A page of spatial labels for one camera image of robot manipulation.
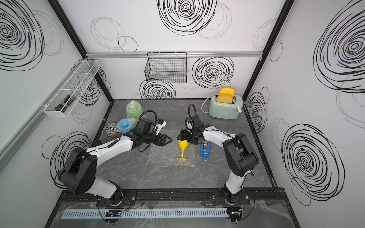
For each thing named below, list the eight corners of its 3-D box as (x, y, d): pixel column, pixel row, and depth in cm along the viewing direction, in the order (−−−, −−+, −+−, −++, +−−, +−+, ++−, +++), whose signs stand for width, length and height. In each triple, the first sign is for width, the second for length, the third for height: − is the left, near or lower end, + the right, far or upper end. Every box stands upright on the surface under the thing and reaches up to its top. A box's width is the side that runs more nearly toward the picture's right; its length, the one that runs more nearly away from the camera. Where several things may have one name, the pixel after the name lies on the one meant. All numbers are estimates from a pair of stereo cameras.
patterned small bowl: (104, 136, 99) (101, 133, 96) (109, 125, 105) (106, 122, 102) (116, 136, 99) (114, 133, 96) (120, 125, 105) (118, 122, 102)
